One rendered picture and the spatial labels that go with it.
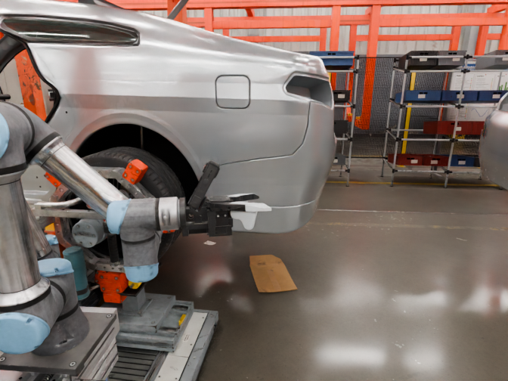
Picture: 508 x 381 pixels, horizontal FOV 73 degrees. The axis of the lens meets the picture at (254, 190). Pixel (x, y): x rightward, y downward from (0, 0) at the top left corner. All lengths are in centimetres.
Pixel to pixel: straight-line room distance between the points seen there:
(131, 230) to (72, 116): 136
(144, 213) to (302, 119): 108
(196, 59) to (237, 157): 50
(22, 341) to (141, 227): 35
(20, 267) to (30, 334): 15
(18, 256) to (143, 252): 25
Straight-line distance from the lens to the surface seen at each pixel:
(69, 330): 111
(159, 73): 180
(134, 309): 223
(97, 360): 126
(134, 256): 82
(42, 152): 91
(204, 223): 79
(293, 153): 170
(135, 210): 78
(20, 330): 93
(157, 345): 214
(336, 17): 767
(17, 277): 89
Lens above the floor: 149
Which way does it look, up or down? 17 degrees down
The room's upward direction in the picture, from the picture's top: straight up
